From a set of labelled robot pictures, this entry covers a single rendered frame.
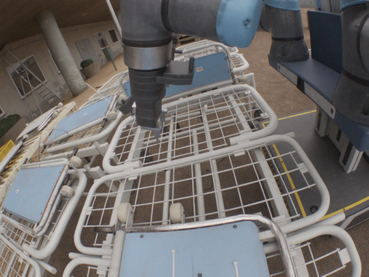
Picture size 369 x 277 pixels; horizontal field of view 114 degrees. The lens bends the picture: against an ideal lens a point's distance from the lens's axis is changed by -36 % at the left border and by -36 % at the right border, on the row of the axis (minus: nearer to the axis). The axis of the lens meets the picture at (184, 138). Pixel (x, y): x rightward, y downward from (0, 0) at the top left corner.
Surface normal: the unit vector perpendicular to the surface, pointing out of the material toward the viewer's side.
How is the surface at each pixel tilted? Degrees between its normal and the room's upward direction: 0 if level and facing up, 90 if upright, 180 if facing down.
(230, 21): 93
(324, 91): 0
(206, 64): 90
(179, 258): 5
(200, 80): 90
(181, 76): 105
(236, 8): 73
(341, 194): 0
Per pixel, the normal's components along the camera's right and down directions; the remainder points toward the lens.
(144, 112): -0.11, 0.45
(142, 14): -0.42, 0.80
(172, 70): 0.08, -0.67
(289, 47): -0.52, 0.35
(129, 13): -0.46, 0.63
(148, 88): 0.18, 0.74
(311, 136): -0.30, -0.76
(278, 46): -0.91, 0.20
